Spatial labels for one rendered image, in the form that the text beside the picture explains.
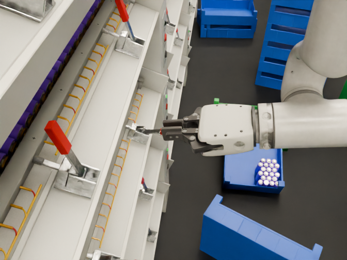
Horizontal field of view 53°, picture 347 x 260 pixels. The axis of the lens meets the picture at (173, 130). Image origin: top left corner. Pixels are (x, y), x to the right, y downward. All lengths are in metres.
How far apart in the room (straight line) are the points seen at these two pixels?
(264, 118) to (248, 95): 1.05
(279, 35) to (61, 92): 1.26
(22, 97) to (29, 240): 0.16
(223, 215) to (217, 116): 0.40
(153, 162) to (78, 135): 0.51
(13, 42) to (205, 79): 1.54
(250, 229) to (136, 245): 0.32
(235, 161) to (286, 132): 0.71
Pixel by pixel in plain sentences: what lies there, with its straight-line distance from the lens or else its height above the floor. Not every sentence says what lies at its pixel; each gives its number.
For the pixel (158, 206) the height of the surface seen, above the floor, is 0.12.
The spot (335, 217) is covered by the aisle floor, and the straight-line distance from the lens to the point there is 1.32.
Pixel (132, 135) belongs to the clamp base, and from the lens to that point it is 0.70.
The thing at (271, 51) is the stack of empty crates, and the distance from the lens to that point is 1.64.
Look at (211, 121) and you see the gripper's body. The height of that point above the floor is 0.59.
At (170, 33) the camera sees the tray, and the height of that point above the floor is 0.52.
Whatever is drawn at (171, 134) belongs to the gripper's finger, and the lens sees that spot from 0.66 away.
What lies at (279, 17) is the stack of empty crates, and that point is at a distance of 1.56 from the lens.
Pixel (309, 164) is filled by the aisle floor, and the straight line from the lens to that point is 1.43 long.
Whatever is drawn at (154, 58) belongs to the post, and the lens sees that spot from 0.78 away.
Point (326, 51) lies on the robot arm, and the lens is 0.54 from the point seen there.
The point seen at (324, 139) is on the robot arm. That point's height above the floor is 0.60.
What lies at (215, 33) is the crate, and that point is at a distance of 2.07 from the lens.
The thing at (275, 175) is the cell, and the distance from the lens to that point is 1.26.
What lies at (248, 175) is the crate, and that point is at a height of 0.02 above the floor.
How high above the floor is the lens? 1.03
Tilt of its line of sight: 45 degrees down
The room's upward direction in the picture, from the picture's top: straight up
